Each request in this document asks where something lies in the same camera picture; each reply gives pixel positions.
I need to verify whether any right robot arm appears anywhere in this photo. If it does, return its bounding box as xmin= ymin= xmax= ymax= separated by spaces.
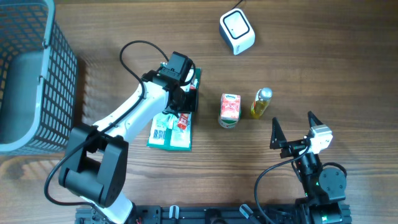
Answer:
xmin=267 ymin=111 xmax=352 ymax=224

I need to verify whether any green lidded cup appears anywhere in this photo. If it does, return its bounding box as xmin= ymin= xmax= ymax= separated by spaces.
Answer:
xmin=218 ymin=113 xmax=241 ymax=129

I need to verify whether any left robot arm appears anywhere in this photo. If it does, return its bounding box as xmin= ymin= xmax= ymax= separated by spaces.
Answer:
xmin=58 ymin=52 xmax=198 ymax=223

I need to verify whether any grey plastic mesh basket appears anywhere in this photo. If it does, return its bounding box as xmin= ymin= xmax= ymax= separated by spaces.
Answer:
xmin=1 ymin=0 xmax=78 ymax=156

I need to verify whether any white barcode scanner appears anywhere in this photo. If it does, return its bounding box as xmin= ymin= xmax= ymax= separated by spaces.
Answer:
xmin=219 ymin=8 xmax=256 ymax=55

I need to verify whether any red tissue pack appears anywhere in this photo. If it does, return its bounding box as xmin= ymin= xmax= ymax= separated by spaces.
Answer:
xmin=220 ymin=93 xmax=241 ymax=121

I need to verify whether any green sponge package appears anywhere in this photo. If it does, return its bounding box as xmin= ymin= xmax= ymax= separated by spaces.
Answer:
xmin=147 ymin=66 xmax=201 ymax=151

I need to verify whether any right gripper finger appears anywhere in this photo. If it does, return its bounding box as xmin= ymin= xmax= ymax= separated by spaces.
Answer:
xmin=270 ymin=117 xmax=287 ymax=149
xmin=308 ymin=111 xmax=323 ymax=128

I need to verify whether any yellow dish soap bottle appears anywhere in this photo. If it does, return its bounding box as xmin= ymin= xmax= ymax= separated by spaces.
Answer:
xmin=251 ymin=87 xmax=273 ymax=119

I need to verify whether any left camera cable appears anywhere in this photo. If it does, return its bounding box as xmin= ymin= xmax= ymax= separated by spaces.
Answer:
xmin=44 ymin=40 xmax=170 ymax=207

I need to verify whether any red coffee stick sachet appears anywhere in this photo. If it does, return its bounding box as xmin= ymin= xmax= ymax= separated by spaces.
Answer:
xmin=177 ymin=79 xmax=198 ymax=130

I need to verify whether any camera cable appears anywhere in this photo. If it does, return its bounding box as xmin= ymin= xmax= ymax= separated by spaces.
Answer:
xmin=253 ymin=143 xmax=311 ymax=224
xmin=44 ymin=40 xmax=170 ymax=207

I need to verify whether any right camera cable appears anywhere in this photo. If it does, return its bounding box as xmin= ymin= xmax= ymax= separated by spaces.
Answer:
xmin=253 ymin=143 xmax=311 ymax=224

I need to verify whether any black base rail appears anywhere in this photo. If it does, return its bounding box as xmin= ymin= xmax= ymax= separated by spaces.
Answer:
xmin=74 ymin=203 xmax=352 ymax=224

